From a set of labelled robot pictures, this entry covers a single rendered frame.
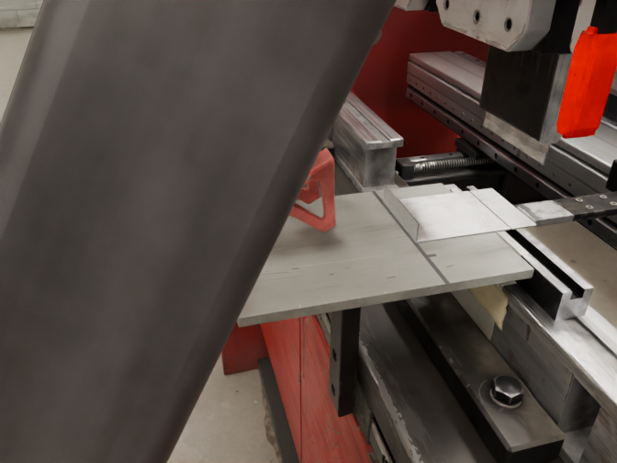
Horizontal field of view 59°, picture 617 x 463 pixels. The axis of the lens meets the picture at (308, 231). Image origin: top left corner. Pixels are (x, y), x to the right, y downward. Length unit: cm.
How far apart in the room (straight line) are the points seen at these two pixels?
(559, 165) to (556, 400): 44
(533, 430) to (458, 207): 23
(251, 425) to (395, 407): 115
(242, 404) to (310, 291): 128
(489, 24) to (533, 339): 27
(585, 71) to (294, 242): 29
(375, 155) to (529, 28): 45
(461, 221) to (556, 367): 16
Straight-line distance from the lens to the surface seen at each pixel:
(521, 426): 51
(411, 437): 52
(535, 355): 53
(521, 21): 47
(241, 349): 174
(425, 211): 58
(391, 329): 62
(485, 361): 56
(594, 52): 36
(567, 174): 87
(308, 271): 48
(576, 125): 37
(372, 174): 88
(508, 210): 61
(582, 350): 50
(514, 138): 56
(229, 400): 173
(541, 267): 53
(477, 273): 50
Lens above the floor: 128
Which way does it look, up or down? 31 degrees down
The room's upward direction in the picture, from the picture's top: straight up
